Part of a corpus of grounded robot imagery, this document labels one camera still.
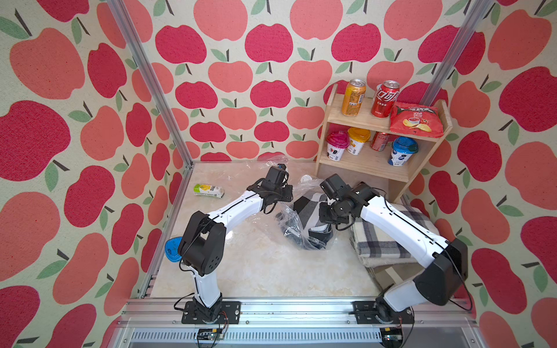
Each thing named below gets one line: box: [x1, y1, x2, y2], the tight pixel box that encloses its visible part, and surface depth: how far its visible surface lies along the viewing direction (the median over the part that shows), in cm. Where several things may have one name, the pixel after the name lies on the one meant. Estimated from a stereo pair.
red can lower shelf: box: [371, 131, 389, 152], surface depth 95 cm
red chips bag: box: [389, 102, 445, 138], surface depth 72 cm
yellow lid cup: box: [346, 126, 372, 156], surface depth 91 cm
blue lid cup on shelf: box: [387, 136, 420, 167], surface depth 86 cm
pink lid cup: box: [326, 130, 351, 162], surface depth 90 cm
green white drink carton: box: [192, 183, 225, 199], surface depth 106 cm
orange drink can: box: [340, 79, 367, 117], surface depth 74 cm
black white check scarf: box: [282, 193, 333, 249], surface depth 79 cm
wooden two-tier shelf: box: [315, 83, 454, 203], surface depth 86 cm
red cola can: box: [371, 80, 401, 119], surface depth 72 cm
